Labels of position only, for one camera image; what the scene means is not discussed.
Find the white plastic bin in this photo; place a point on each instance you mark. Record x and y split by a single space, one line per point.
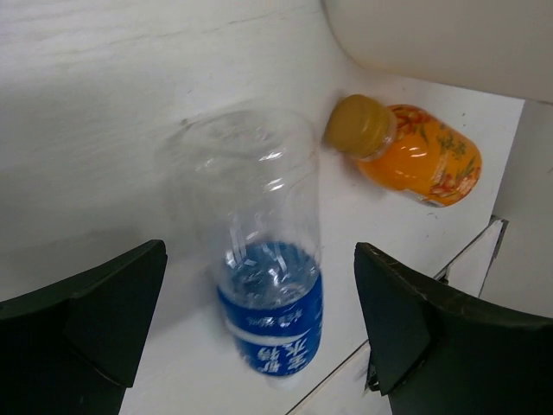
502 47

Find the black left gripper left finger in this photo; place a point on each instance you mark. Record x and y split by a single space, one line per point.
74 347

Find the orange juice bottle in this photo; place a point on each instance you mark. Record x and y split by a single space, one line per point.
406 149

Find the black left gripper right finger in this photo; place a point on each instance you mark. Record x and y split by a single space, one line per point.
438 350

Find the blue label plastic bottle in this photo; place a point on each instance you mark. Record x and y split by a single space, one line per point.
243 197

